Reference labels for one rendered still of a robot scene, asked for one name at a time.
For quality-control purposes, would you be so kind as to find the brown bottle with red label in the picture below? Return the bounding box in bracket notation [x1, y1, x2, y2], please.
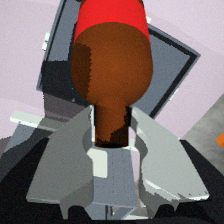
[71, 0, 153, 148]

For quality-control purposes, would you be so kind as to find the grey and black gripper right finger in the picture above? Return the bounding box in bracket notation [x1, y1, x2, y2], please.
[128, 106, 224, 224]

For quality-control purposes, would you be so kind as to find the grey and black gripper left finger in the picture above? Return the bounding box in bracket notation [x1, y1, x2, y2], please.
[0, 105, 96, 224]

